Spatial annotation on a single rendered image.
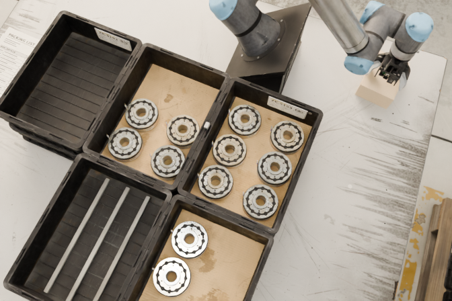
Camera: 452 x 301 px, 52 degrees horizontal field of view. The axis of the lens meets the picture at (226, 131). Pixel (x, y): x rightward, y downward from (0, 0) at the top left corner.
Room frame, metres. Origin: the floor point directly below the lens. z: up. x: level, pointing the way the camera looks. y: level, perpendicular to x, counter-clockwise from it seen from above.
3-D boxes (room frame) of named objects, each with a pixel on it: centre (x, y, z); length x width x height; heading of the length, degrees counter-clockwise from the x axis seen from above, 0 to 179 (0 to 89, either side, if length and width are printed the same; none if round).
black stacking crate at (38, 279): (0.19, 0.35, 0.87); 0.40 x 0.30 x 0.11; 158
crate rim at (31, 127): (0.68, 0.48, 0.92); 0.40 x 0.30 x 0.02; 158
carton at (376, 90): (0.80, -0.54, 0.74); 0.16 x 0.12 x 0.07; 153
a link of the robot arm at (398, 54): (0.78, -0.54, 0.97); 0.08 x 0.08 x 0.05
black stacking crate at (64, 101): (0.68, 0.48, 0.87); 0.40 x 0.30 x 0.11; 158
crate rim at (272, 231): (0.45, -0.08, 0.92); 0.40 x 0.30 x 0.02; 158
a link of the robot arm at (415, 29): (0.78, -0.53, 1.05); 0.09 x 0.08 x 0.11; 62
